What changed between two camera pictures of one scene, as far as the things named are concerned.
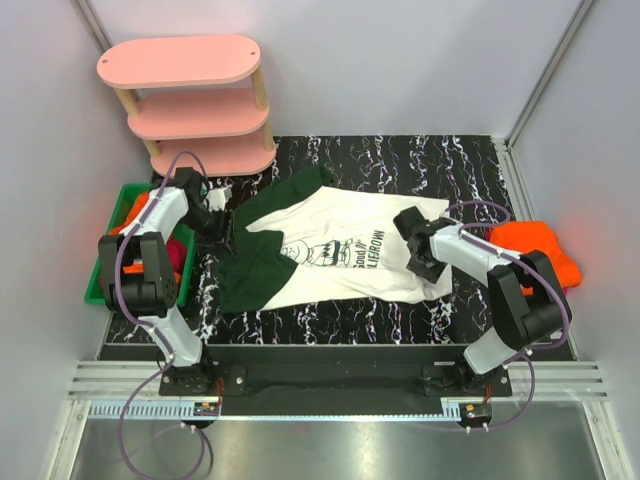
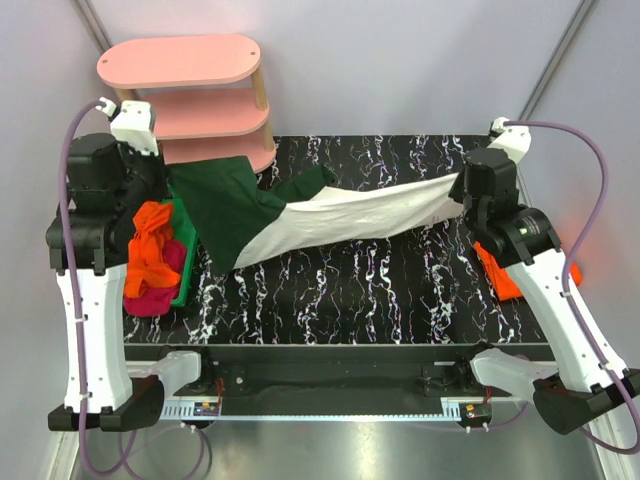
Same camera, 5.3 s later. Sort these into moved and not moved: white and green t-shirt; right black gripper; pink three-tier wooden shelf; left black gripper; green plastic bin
Moved: left black gripper; white and green t-shirt; right black gripper
Not moved: green plastic bin; pink three-tier wooden shelf
